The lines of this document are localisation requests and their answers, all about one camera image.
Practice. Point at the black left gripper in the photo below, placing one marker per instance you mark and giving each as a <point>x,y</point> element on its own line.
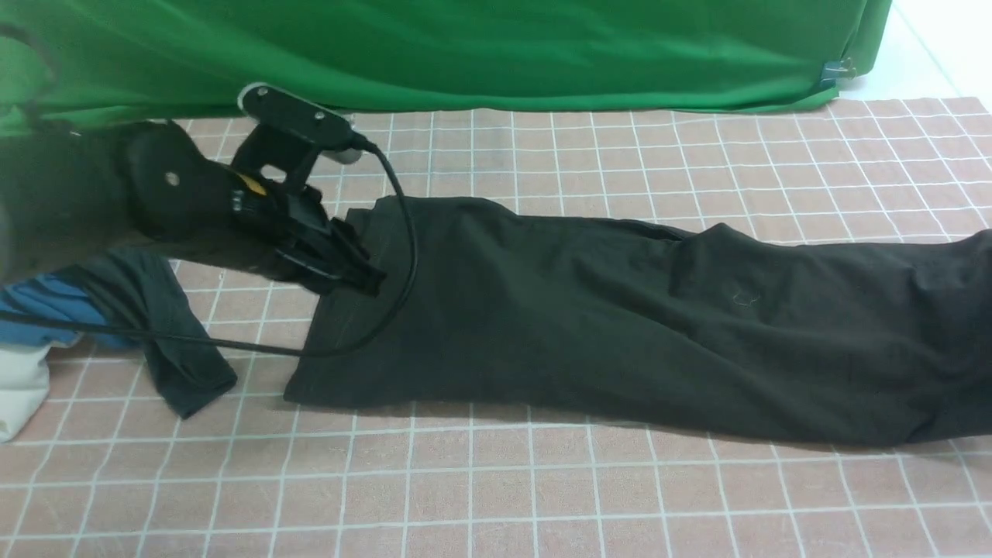
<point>191,208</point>

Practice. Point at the blue shirt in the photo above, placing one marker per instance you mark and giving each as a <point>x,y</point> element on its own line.
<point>49,296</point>

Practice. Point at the white shirt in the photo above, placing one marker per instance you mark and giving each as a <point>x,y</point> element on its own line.
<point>25,384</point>

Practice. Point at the dark gray long-sleeved shirt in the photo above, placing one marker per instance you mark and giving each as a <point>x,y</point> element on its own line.
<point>851,344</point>

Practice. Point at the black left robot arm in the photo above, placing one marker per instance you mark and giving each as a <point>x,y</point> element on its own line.
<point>70,196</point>

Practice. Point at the pink checkered tablecloth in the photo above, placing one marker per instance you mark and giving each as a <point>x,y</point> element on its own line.
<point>105,470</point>

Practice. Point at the green backdrop cloth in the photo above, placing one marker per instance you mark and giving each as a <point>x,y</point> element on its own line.
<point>101,63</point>

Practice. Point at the blue binder clip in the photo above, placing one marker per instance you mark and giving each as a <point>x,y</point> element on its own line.
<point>837,71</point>

